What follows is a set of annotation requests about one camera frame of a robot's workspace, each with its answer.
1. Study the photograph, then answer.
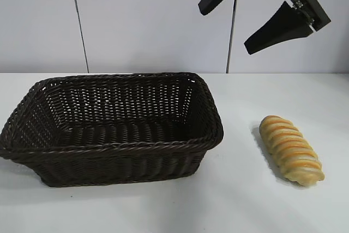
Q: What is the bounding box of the long striped bread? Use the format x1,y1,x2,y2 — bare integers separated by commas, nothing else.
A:
258,115,327,187

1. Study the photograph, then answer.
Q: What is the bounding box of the dark brown woven basket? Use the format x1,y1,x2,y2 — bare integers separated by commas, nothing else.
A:
0,71,225,189

